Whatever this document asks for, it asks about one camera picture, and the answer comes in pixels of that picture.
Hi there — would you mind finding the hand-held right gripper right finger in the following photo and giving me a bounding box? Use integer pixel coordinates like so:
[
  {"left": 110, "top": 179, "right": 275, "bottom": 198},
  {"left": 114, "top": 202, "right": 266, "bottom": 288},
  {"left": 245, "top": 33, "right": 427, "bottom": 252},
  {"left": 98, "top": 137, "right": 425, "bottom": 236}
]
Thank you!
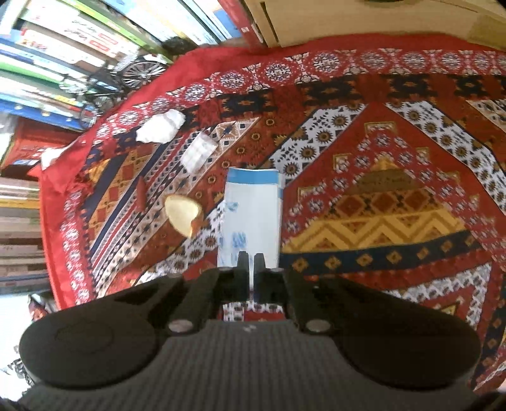
[{"left": 254, "top": 254, "right": 397, "bottom": 333}]

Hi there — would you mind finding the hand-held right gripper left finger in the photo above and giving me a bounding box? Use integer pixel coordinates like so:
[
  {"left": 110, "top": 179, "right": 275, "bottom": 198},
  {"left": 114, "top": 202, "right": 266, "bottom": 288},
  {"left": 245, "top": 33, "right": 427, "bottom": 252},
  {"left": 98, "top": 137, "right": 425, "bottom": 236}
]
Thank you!
[{"left": 114, "top": 252, "right": 250, "bottom": 333}]

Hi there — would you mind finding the white and blue booklet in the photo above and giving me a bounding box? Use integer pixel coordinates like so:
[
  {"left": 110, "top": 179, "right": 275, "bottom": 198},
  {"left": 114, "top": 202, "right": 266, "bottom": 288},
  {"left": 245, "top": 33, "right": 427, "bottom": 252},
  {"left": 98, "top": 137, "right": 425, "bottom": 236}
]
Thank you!
[{"left": 217, "top": 167, "right": 284, "bottom": 313}]

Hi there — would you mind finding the orange peel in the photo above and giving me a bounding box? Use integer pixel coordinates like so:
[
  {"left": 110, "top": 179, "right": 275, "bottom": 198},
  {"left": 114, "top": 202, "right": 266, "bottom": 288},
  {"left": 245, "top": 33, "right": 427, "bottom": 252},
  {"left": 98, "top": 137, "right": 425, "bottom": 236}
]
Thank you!
[{"left": 164, "top": 193, "right": 205, "bottom": 239}]

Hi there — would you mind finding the white tissue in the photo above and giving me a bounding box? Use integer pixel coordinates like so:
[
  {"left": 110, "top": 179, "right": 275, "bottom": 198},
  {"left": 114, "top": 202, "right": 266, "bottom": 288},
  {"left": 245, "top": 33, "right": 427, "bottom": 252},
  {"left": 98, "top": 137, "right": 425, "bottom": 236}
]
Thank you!
[{"left": 135, "top": 109, "right": 186, "bottom": 144}]

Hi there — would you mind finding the small red wrapper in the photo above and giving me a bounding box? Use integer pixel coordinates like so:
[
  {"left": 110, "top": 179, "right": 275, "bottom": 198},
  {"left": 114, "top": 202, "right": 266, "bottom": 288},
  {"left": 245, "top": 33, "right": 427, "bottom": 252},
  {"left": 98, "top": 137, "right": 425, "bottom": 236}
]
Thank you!
[{"left": 135, "top": 176, "right": 148, "bottom": 212}]

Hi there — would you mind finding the white tissue packet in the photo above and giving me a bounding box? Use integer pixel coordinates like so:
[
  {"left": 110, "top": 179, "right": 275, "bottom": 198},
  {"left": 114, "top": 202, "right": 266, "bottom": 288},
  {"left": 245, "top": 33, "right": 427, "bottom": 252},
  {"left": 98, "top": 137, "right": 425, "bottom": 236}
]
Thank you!
[{"left": 180, "top": 132, "right": 218, "bottom": 174}]

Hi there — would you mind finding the red patterned tablecloth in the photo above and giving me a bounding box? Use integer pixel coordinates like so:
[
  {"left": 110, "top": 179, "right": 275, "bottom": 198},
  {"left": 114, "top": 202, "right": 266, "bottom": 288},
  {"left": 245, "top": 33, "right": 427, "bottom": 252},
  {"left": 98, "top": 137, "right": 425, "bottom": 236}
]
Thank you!
[{"left": 40, "top": 34, "right": 506, "bottom": 396}]

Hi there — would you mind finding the model bicycle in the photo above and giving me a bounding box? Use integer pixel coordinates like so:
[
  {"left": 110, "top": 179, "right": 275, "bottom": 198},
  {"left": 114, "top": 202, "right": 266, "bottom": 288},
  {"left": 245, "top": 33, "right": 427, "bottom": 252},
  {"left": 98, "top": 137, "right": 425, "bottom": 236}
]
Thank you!
[{"left": 59, "top": 53, "right": 175, "bottom": 119}]

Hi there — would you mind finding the wooden cabinet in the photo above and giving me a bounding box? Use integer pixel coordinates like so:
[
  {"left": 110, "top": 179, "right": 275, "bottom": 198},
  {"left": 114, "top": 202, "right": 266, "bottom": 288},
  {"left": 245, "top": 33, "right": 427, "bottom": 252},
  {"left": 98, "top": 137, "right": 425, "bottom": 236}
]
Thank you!
[{"left": 241, "top": 0, "right": 506, "bottom": 50}]

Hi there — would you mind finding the row of upright books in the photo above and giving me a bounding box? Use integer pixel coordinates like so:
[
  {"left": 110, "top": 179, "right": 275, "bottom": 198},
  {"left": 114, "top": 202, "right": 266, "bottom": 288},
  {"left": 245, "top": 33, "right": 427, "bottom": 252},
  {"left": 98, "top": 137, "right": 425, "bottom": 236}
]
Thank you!
[{"left": 0, "top": 0, "right": 265, "bottom": 131}]

